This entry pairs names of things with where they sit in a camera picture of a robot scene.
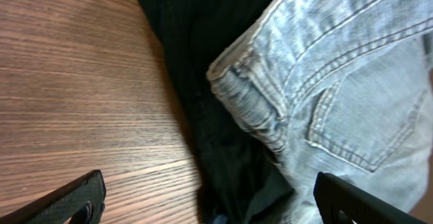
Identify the light blue denim shorts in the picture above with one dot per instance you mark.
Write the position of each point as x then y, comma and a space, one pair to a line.
336, 86

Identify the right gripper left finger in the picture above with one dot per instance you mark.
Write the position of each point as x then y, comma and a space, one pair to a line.
81, 201

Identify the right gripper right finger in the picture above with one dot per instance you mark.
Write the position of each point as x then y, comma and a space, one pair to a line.
340, 202

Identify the black garment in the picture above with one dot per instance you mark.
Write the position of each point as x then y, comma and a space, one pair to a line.
239, 183

